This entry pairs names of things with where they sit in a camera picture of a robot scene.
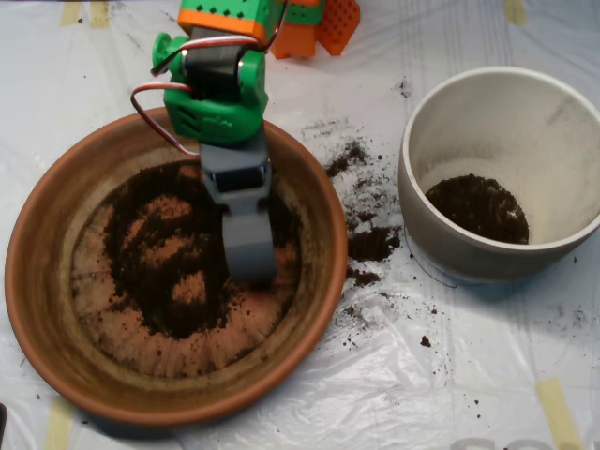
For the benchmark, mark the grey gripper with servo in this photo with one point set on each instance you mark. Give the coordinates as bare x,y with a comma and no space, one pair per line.
232,161

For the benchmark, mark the dark soil heap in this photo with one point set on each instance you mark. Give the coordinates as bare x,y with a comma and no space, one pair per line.
187,319

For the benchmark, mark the orange green robot base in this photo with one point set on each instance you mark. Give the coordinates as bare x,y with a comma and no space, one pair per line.
340,28

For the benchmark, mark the spilled soil patch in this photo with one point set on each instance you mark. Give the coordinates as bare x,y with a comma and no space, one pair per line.
370,246

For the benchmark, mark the small dark brown crumb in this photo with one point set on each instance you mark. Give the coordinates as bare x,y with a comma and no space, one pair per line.
425,341

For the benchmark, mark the terracotta plant saucer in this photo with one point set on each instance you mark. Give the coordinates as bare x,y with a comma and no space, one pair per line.
47,281

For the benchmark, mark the white ceramic pot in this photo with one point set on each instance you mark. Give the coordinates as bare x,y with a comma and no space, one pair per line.
515,140

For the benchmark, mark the clear plastic sheet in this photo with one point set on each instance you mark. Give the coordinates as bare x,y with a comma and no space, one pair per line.
328,412

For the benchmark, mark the beige masking tape strip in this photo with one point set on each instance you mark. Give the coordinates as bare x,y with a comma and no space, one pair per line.
558,412
70,14
57,426
100,16
514,11

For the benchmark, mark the black object at edge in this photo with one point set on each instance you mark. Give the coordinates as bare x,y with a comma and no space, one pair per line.
3,422

